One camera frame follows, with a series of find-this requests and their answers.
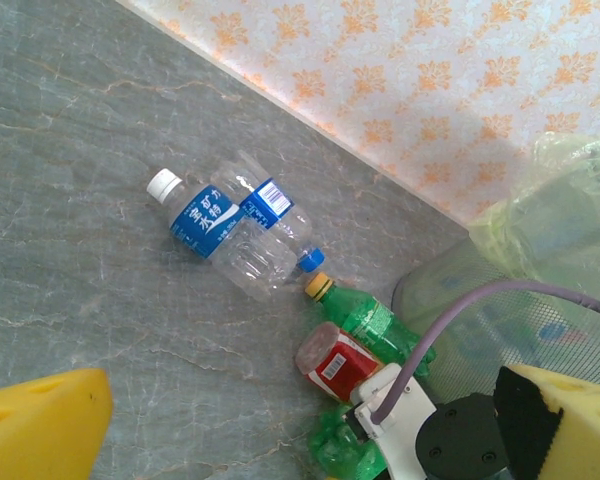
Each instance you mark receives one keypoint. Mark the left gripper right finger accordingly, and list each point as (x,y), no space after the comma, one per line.
(585,435)

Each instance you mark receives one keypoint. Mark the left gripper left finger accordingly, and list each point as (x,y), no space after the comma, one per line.
(40,430)

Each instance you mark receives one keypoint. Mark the green soda bottle yellow cap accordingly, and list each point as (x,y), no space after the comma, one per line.
(340,450)
(365,320)

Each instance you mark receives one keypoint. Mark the red label bottle white cap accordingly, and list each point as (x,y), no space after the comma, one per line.
(340,367)

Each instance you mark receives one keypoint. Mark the white-cap bottle Chinese blue label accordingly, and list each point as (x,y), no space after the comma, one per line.
(200,220)

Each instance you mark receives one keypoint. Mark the clear bottle blue cap barcode label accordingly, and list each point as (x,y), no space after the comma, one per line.
(267,202)

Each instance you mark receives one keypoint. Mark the metal mesh bin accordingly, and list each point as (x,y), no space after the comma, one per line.
(460,355)

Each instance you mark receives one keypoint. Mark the clear plastic bin liner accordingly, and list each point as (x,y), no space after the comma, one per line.
(555,210)

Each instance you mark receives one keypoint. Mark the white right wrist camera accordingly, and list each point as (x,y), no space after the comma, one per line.
(405,400)

